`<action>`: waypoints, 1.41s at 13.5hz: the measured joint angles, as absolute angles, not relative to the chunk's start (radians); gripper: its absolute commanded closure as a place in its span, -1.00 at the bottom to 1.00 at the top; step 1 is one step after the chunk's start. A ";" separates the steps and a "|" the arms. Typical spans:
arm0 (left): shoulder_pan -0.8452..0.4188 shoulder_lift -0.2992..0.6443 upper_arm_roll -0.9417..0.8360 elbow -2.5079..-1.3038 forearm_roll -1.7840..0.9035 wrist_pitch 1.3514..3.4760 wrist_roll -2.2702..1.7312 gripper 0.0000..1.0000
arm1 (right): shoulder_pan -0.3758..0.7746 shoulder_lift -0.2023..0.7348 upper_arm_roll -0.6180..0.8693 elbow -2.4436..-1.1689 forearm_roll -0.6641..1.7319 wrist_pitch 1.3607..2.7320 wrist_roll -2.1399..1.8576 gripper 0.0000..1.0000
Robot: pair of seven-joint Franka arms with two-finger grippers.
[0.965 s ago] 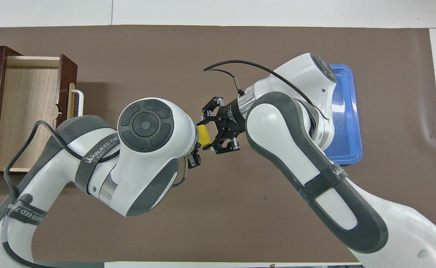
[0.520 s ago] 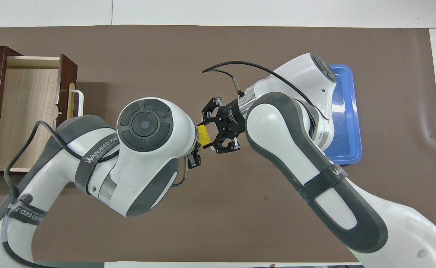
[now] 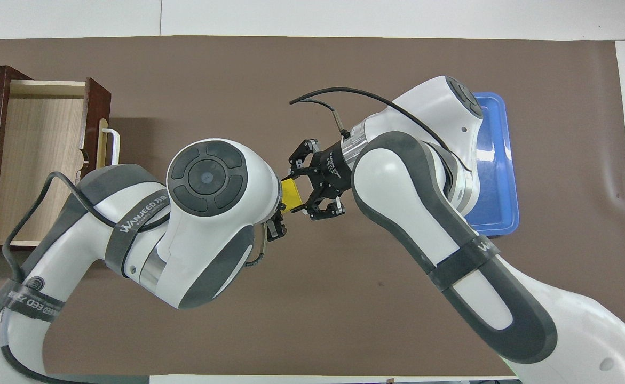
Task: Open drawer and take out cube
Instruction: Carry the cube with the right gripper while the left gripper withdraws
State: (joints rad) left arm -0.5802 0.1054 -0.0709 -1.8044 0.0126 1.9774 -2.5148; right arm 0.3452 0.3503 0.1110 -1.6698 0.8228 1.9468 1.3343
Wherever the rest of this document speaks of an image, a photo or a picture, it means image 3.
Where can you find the yellow cube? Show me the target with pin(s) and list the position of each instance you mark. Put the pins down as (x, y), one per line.
(292, 194)

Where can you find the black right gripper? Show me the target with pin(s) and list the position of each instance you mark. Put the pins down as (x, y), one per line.
(331, 170)

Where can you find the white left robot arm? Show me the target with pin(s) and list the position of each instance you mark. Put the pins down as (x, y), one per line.
(205, 213)

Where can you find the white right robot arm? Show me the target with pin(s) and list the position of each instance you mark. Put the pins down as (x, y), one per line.
(424, 213)

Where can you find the brown table mat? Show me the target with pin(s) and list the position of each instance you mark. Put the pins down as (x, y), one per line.
(344, 298)

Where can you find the blue plastic tray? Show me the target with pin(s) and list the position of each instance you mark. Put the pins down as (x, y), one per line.
(496, 176)

